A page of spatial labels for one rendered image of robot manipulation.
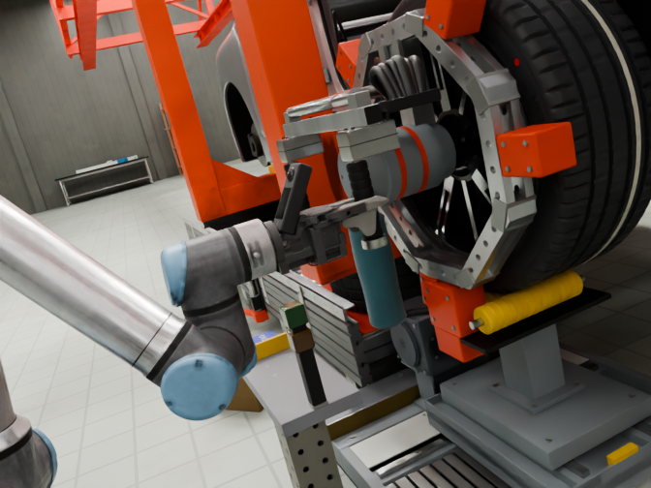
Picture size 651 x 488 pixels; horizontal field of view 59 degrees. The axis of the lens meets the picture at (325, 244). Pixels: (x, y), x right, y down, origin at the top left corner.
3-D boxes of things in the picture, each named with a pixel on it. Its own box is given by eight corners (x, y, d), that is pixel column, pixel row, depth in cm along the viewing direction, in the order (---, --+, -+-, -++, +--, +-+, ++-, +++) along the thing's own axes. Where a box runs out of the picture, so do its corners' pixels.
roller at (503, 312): (595, 292, 122) (591, 267, 120) (482, 343, 112) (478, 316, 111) (573, 288, 127) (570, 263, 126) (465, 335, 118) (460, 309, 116)
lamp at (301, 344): (316, 347, 108) (311, 327, 107) (296, 354, 106) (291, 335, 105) (308, 341, 111) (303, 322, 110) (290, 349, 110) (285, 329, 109)
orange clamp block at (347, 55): (385, 59, 131) (366, 36, 135) (354, 66, 128) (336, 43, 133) (379, 83, 137) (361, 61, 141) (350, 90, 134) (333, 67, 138)
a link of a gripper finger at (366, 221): (393, 226, 97) (342, 241, 95) (386, 192, 96) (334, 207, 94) (400, 228, 94) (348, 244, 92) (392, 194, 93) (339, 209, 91)
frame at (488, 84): (553, 297, 101) (501, -25, 89) (524, 310, 99) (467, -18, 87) (401, 254, 151) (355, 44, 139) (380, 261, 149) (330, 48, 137)
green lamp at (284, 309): (309, 322, 107) (304, 303, 106) (290, 330, 105) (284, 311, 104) (302, 318, 110) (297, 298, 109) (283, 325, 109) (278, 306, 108)
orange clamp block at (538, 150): (537, 166, 97) (578, 166, 88) (500, 177, 94) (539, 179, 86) (530, 124, 95) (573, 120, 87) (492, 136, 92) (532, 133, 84)
